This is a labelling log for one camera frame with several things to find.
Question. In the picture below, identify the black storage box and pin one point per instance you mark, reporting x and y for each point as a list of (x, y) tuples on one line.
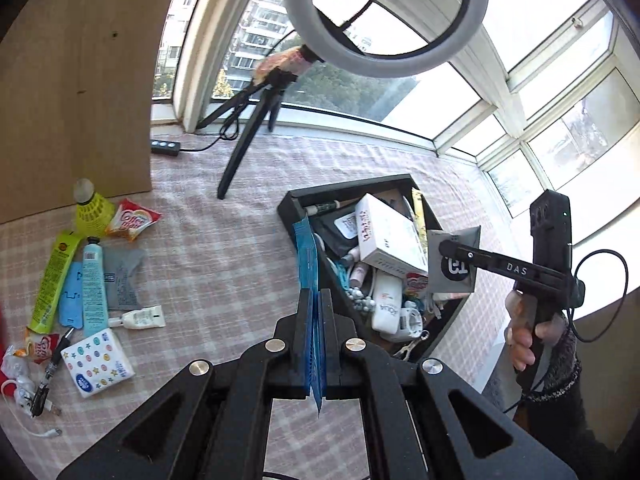
[(331, 212)]

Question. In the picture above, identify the green-yellow tube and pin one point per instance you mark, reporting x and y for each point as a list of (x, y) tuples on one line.
[(51, 284)]

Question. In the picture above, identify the yellow plastic shuttlecock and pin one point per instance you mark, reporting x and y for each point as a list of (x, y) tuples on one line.
[(93, 211)]

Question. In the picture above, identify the white patterned tissue pack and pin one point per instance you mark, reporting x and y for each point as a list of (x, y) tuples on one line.
[(97, 363)]

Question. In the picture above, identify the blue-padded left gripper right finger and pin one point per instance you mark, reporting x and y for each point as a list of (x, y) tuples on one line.
[(421, 420)]

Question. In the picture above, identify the wooden back board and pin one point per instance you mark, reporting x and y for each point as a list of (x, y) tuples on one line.
[(76, 95)]

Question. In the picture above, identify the grey foil packet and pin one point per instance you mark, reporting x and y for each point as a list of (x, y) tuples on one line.
[(119, 266)]

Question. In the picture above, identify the white ring light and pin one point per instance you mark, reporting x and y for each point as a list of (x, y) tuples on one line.
[(387, 38)]

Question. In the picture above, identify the black gel pen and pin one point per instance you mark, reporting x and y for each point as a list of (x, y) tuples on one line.
[(41, 394)]

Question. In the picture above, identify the white cardboard box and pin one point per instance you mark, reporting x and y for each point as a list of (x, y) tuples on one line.
[(387, 240)]

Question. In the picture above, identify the blue plastic phone stand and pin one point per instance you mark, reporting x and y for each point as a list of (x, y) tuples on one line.
[(70, 301)]

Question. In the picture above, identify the blue Vinda wet wipes pack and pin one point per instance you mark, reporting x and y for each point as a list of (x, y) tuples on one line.
[(308, 278)]

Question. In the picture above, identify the light blue hand cream tube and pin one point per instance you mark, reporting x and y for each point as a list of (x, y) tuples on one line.
[(93, 295)]

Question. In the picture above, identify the black cable remote switch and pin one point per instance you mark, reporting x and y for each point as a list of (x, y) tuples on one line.
[(167, 148)]

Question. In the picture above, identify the grey black-circle packet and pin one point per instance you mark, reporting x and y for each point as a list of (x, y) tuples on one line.
[(446, 275)]

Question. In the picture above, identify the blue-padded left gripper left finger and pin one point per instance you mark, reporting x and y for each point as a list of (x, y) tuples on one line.
[(209, 421)]

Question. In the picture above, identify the white AQUA bottle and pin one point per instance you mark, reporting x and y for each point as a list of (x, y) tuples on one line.
[(387, 296)]

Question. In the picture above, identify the person's right hand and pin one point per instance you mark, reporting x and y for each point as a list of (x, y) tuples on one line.
[(523, 328)]

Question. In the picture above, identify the red white coffee sachet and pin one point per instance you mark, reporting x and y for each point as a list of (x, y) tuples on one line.
[(131, 219)]

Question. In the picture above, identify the crumpled white plastic bag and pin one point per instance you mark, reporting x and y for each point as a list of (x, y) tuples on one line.
[(16, 382)]

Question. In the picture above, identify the small white cream tube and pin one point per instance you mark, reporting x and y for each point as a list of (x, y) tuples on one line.
[(140, 319)]

